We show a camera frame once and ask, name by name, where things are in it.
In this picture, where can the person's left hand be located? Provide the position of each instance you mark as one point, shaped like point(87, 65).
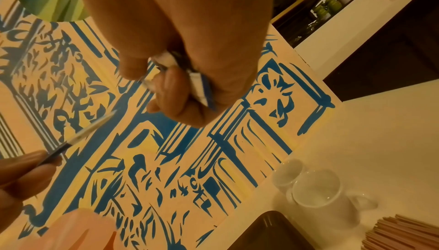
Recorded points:
point(20, 184)

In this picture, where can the person's right hand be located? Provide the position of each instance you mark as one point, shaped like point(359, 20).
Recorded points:
point(199, 16)

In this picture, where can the pile of blue Equal sachets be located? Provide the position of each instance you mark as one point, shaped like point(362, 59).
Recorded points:
point(199, 86)

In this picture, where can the single blue sweetener sachet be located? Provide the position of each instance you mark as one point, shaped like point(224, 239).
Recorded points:
point(82, 135)

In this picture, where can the dark brown tray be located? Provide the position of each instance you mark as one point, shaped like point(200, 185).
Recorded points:
point(271, 234)

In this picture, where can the bundle of red stir sticks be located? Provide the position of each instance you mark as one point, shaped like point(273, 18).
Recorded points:
point(405, 234)

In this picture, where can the small white cup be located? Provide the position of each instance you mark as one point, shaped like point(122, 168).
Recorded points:
point(287, 174)
point(322, 197)

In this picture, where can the white-topped bar counter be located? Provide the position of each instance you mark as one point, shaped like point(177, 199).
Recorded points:
point(384, 32)

